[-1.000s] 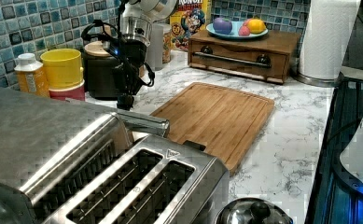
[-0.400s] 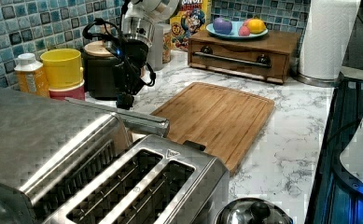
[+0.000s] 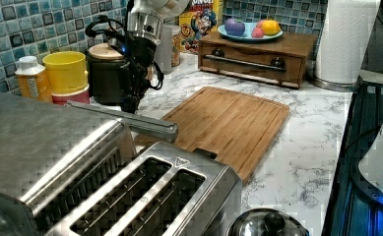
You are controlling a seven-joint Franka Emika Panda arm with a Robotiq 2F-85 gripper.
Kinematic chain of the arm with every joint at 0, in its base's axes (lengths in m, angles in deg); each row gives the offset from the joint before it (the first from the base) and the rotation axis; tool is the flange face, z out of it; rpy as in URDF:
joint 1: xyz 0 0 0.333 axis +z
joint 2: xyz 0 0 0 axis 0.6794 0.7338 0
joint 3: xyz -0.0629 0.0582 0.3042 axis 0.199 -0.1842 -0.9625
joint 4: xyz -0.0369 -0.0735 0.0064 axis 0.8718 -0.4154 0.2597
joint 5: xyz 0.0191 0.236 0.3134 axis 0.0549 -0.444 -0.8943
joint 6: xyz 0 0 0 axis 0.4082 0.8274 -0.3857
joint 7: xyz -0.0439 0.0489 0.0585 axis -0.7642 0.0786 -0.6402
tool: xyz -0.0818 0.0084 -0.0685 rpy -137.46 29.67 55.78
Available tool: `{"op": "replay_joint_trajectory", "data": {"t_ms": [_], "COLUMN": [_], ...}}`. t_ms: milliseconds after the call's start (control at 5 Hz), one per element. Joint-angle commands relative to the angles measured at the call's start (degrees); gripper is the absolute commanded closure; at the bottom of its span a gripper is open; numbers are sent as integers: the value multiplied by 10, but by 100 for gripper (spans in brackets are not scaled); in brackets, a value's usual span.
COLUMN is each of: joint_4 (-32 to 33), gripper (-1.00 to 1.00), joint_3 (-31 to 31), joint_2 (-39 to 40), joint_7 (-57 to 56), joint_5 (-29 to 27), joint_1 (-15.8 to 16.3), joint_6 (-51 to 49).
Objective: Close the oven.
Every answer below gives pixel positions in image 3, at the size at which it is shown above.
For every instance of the steel pot lid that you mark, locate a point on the steel pot lid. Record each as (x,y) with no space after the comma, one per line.
(266,222)

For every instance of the silver two-slot toaster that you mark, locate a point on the silver two-slot toaster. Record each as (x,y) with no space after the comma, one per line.
(165,191)

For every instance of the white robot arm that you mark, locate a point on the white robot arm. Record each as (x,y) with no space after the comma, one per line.
(142,35)

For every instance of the paper towel roll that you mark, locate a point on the paper towel roll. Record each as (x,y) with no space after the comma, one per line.
(343,42)

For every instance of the wooden drawer box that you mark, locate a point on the wooden drawer box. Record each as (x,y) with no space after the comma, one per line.
(280,61)

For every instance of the oven door with handle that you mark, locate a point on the oven door with handle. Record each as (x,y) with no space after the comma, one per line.
(164,130)

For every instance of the silver toaster oven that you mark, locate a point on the silver toaster oven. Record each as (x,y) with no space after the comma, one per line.
(52,158)

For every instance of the yellow cereal box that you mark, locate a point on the yellow cereal box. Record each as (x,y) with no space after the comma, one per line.
(200,19)

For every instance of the bamboo cutting board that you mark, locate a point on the bamboo cutting board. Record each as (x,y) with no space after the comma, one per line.
(236,126)

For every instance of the light blue plate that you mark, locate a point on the light blue plate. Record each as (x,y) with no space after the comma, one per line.
(247,36)

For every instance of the pink plush fruit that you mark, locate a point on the pink plush fruit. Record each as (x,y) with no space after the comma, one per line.
(257,33)

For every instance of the black canister with wooden lid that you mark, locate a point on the black canister with wooden lid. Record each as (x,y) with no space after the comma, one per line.
(106,68)

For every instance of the orange bottle white cap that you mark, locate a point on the orange bottle white cap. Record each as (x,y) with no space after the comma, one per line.
(32,79)

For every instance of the purple plush fruit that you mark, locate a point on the purple plush fruit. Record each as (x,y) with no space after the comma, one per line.
(234,27)

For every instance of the translucent plastic cup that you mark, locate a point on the translucent plastic cup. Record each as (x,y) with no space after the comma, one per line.
(164,50)

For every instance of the yellow plush lemon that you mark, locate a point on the yellow plush lemon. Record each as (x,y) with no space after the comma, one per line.
(270,27)

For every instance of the yellow mug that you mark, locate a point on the yellow mug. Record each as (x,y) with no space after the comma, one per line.
(66,71)

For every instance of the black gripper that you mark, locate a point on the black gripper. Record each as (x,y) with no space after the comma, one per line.
(140,53)

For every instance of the red cup under mug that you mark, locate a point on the red cup under mug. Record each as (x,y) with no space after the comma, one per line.
(81,95)

